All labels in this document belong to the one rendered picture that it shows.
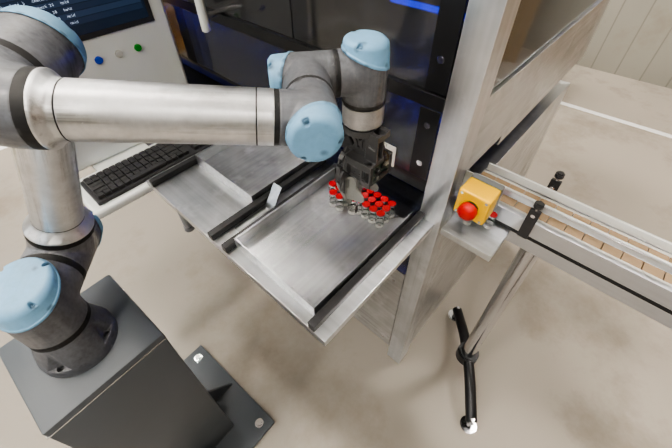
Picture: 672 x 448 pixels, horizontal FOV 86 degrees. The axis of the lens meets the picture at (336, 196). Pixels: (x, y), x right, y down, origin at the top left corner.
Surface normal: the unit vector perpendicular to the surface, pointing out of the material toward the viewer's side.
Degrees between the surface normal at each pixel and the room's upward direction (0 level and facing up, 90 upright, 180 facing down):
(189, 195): 0
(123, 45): 90
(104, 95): 29
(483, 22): 90
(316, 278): 0
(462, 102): 90
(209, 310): 0
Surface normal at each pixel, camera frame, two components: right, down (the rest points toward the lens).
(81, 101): 0.20, -0.06
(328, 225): 0.00, -0.71
